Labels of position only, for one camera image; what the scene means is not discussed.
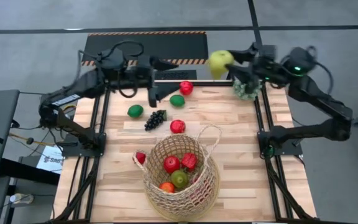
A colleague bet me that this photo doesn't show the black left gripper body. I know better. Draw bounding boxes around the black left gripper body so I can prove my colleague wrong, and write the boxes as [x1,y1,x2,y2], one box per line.
[132,55,155,90]

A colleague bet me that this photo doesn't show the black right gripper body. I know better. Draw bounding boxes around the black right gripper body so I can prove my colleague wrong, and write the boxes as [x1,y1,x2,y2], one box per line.
[253,45,281,85]

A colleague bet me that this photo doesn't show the green lime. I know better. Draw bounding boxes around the green lime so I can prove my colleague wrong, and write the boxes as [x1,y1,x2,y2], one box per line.
[127,104,144,119]
[169,94,186,108]

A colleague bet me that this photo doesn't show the yellow-green apple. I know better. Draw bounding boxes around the yellow-green apple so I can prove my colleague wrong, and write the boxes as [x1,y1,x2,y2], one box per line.
[208,49,235,80]

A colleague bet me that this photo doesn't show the pinkish red round fruit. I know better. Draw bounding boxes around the pinkish red round fruit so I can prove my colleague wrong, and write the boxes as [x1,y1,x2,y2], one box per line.
[170,119,186,134]
[178,80,194,96]

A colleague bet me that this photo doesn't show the woven straw basket with handles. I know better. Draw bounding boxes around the woven straw basket with handles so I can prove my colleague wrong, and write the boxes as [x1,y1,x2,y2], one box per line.
[132,123,223,220]

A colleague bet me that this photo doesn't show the red apple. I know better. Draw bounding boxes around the red apple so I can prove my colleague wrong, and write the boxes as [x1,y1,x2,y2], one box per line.
[163,155,181,174]

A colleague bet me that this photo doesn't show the red bell pepper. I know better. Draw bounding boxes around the red bell pepper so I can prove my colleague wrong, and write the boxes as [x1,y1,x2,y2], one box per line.
[181,152,198,171]

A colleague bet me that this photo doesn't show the green pear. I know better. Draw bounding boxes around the green pear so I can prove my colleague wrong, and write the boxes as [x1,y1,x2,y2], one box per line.
[170,169,189,189]

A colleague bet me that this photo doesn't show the orange red round fruit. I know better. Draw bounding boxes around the orange red round fruit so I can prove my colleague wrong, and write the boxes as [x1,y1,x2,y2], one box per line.
[158,181,176,194]

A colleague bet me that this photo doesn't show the pale green plant in patterned pot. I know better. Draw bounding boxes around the pale green plant in patterned pot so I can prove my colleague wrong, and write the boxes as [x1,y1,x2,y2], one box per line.
[232,77,262,101]

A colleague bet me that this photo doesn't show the black floor mat hazard stripes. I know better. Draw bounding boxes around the black floor mat hazard stripes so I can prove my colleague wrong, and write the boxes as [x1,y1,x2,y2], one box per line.
[81,30,210,67]

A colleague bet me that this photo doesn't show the black grape bunch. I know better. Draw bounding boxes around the black grape bunch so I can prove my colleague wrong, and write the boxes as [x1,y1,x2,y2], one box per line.
[144,109,168,132]

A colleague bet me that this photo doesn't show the red strawberry with green leaves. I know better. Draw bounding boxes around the red strawberry with green leaves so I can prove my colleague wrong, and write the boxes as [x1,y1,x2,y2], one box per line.
[134,151,147,165]

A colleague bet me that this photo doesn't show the white printed paper sheet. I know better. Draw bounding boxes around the white printed paper sheet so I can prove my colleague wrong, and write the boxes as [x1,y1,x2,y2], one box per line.
[35,145,64,175]

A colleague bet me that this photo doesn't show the black beam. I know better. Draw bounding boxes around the black beam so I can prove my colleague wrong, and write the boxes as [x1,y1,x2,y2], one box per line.
[0,157,61,187]

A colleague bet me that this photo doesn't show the small white device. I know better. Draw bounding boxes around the small white device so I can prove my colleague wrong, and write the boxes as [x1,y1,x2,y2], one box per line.
[9,192,34,205]

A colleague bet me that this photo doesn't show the black aluminium table frame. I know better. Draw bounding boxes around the black aluminium table frame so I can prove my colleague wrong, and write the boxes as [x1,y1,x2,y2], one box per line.
[252,83,315,222]
[47,86,111,224]

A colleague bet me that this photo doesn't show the yellow cable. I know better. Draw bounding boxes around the yellow cable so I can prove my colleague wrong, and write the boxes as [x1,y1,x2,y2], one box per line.
[9,133,58,147]

